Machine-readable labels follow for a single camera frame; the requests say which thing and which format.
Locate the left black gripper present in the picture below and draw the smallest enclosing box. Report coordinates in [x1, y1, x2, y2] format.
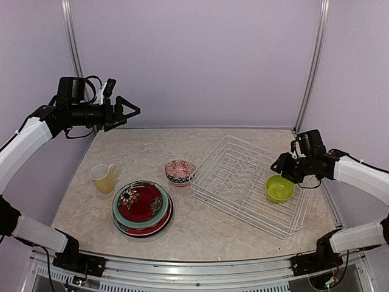
[69, 95, 140, 131]

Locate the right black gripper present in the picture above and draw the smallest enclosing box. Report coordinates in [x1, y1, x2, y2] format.
[271, 152, 314, 184]

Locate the lime green bowl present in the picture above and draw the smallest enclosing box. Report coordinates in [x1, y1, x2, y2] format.
[265, 175, 295, 203]

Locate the white wire dish rack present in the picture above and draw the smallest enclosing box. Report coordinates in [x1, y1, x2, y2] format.
[190, 135, 308, 239]

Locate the yellow mug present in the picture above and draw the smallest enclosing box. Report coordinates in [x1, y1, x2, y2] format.
[89, 164, 117, 194]

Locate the blue white patterned cup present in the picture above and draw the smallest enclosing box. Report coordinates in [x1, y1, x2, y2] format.
[164, 160, 196, 183]

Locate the light teal floral plate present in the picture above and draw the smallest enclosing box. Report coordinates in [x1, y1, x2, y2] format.
[112, 181, 169, 230]

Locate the pink scalloped plate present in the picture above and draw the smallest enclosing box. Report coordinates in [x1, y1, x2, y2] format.
[114, 210, 173, 237]

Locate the black rimmed beige plate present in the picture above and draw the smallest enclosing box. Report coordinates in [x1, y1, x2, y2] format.
[113, 196, 174, 238]

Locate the white red patterned bowl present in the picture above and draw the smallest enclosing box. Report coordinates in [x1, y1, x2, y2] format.
[170, 181, 190, 187]

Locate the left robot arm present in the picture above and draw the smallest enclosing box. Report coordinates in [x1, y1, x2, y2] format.
[1, 77, 140, 271]

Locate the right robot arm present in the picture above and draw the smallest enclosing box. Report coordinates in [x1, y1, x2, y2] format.
[270, 129, 388, 270]

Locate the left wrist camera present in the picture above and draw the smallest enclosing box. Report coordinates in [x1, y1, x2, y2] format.
[95, 78, 117, 105]

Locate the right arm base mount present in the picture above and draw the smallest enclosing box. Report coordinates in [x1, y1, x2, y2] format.
[290, 252, 343, 276]

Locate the left aluminium corner post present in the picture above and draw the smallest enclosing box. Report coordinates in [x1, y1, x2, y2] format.
[60, 0, 101, 134]

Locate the aluminium corner post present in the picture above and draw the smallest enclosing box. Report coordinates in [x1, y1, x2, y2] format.
[294, 0, 331, 133]
[60, 0, 101, 134]

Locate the aluminium front rail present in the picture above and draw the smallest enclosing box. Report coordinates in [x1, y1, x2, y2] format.
[21, 248, 377, 291]

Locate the right aluminium corner post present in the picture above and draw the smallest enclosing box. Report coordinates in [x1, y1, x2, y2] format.
[294, 0, 331, 133]

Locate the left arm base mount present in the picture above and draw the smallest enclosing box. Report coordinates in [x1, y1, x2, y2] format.
[53, 253, 106, 277]

